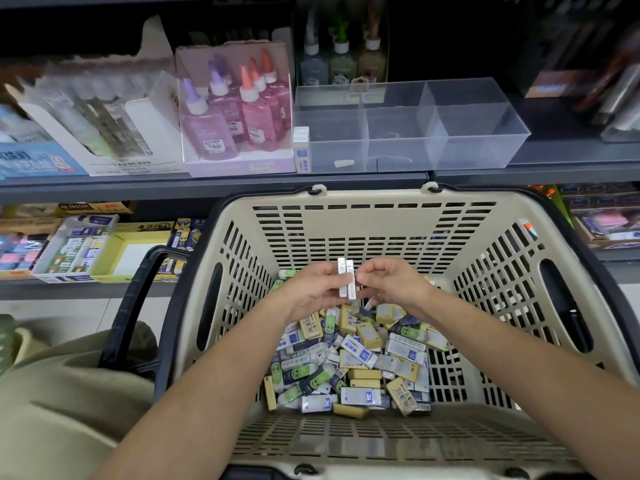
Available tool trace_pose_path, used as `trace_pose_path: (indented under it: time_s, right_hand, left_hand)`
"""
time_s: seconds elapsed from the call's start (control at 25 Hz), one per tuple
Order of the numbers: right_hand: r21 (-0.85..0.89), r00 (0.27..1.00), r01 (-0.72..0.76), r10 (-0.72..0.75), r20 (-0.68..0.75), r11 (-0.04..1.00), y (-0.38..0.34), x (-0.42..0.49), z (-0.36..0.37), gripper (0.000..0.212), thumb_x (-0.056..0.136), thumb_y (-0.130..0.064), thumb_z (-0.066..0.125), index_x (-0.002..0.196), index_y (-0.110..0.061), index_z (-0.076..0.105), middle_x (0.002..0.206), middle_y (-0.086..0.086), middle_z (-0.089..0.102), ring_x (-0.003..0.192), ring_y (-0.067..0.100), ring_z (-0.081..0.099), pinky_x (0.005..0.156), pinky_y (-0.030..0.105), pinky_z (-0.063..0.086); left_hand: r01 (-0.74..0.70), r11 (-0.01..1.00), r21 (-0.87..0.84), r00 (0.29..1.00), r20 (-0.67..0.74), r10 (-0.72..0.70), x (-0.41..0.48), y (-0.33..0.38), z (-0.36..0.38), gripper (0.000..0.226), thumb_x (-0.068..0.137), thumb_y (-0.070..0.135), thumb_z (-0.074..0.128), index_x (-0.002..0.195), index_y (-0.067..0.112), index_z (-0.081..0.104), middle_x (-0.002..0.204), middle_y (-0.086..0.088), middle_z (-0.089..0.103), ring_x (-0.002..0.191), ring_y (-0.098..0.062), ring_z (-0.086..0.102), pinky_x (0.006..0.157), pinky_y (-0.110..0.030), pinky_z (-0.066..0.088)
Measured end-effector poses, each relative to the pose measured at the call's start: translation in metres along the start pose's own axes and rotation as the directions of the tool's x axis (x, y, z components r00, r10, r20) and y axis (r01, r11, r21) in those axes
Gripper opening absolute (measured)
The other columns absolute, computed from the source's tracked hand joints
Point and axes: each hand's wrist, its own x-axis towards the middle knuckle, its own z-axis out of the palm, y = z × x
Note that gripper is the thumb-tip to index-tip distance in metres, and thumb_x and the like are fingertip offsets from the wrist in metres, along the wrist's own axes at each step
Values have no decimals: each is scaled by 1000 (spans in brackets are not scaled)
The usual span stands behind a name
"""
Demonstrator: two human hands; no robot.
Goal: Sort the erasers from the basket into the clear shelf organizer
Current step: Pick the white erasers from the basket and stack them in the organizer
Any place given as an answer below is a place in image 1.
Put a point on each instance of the person's left hand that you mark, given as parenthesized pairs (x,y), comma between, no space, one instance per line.
(310,290)

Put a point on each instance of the person's right hand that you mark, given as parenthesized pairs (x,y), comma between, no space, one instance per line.
(395,283)

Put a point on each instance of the pile of erasers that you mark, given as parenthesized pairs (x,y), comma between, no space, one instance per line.
(350,365)

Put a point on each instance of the grey store shelves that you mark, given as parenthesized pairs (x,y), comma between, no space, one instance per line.
(250,185)

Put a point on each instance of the beige shopping basket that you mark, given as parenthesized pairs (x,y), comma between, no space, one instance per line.
(330,445)

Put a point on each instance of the person's left forearm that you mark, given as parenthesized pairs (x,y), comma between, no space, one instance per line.
(190,415)

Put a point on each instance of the person's right forearm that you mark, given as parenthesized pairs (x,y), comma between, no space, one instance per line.
(540,385)

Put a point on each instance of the pink glue display box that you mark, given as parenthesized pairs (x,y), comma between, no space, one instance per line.
(240,167)

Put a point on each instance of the yellow empty display box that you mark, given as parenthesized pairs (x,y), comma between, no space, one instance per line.
(135,255)

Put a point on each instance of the white glue display box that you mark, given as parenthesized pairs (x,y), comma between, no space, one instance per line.
(150,135)

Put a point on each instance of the white eraser display box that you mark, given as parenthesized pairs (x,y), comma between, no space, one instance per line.
(75,253)

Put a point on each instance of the dark blue yellow packets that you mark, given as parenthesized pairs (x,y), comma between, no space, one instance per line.
(185,245)

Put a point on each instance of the clear plastic divider tray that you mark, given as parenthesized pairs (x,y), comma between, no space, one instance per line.
(470,135)

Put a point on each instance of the pink glue bottle orange cap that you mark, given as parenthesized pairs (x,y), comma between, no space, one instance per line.
(277,105)
(260,125)
(283,80)

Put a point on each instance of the pink glue bottle purple cap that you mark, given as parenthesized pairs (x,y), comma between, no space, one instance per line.
(230,105)
(210,135)

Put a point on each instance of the translucent glue bottle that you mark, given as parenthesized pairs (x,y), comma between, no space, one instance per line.
(372,60)
(314,65)
(343,63)

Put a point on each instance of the row of clear glue bottles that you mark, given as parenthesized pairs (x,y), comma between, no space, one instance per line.
(100,120)

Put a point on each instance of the pink stationery packets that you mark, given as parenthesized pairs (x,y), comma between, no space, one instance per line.
(22,253)

